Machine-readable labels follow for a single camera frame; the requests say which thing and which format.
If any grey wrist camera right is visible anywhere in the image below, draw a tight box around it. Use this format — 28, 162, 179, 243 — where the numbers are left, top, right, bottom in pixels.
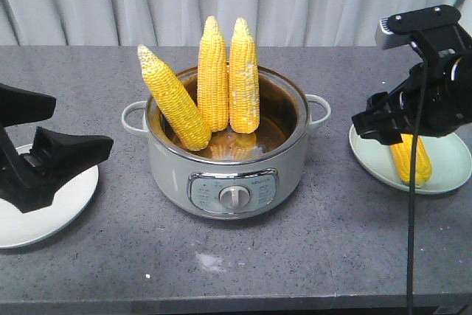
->
375, 18, 409, 50

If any pale green plate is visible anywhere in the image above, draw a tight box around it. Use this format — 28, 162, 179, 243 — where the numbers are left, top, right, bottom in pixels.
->
348, 127, 471, 195

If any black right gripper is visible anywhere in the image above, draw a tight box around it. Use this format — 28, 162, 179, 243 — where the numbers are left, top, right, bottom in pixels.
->
351, 62, 471, 145

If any grey electric cooking pot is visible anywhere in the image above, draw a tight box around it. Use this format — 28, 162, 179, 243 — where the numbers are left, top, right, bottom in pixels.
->
121, 67, 331, 220

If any black camera cable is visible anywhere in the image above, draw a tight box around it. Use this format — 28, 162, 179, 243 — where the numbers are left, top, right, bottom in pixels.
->
405, 47, 431, 315

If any white plate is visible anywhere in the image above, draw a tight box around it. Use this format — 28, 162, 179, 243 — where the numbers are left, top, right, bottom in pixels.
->
1, 165, 99, 249

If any blemished yellow corn cob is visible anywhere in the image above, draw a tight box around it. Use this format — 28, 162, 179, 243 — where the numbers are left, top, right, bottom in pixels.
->
229, 17, 260, 134

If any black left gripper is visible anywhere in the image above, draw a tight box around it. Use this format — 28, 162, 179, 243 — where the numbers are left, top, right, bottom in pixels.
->
1, 84, 114, 213

